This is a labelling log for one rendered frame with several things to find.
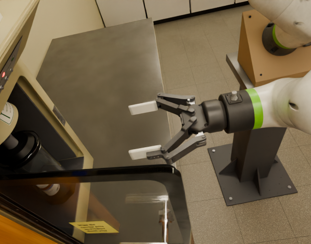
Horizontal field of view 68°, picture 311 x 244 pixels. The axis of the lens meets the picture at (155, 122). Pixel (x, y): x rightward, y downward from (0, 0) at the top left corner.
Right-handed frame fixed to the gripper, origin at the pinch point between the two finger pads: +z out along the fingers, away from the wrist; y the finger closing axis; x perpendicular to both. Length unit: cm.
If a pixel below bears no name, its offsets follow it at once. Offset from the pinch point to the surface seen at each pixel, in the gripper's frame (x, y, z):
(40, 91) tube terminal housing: -7.2, -12.4, 22.7
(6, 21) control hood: -28.5, -2.7, 13.3
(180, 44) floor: 122, -233, -34
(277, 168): 122, -44, -76
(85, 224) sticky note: 3.3, 18.9, 11.1
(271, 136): 70, -38, -59
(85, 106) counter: 28, -44, 30
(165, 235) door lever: 2.1, 23.2, -4.6
